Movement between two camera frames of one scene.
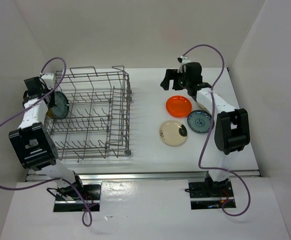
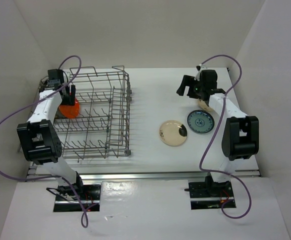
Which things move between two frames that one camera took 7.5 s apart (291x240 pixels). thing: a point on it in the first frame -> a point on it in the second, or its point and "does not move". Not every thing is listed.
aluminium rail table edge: x=136 y=175 does not move
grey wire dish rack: x=97 y=123 does not move
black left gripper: x=45 y=88 -> x=69 y=100
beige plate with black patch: x=173 y=133 does not move
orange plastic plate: x=179 y=106 -> x=70 y=111
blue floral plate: x=200 y=121 does not move
